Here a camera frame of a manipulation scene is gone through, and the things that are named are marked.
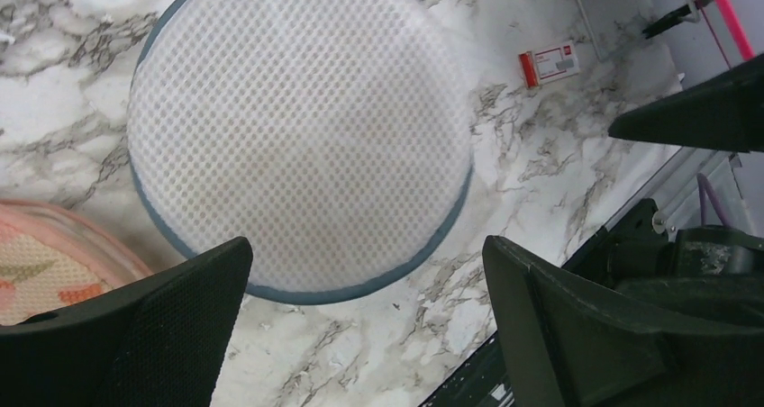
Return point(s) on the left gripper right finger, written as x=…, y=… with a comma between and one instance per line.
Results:
x=671, y=341

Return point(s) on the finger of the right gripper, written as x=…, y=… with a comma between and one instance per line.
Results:
x=724, y=113

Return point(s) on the white mesh cylindrical laundry bag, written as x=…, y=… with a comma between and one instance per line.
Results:
x=332, y=134

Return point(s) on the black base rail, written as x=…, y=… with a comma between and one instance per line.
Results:
x=632, y=250

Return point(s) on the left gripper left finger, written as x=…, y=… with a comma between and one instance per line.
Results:
x=160, y=341

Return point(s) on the small red white card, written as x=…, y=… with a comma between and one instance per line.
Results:
x=540, y=67

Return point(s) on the floral peach mesh laundry bag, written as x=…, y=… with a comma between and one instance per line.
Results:
x=53, y=258

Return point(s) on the pink framed whiteboard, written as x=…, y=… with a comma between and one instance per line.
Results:
x=737, y=25

